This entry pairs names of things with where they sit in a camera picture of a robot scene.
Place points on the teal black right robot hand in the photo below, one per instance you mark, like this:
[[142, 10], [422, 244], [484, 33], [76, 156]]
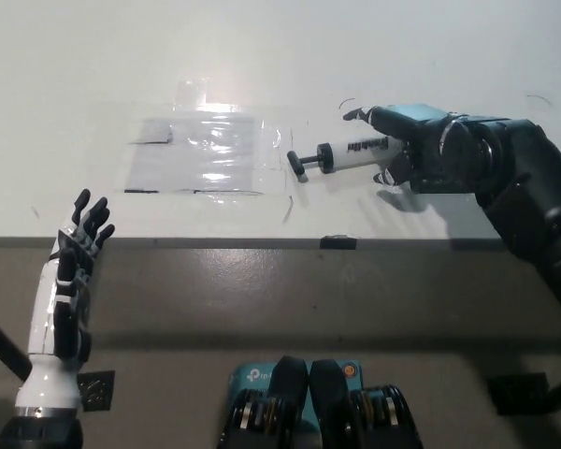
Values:
[[413, 124]]

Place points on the clear plastic bag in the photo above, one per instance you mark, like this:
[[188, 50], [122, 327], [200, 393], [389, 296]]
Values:
[[205, 159]]

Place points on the black floor marker square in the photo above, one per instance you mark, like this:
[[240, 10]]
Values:
[[516, 395], [97, 390]]

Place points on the black table leg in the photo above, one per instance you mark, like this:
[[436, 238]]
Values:
[[4, 343]]

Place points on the teal cardboard box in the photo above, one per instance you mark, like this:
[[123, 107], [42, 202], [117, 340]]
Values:
[[250, 374]]

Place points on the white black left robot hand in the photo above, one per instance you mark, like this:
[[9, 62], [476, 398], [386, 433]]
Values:
[[47, 318]]

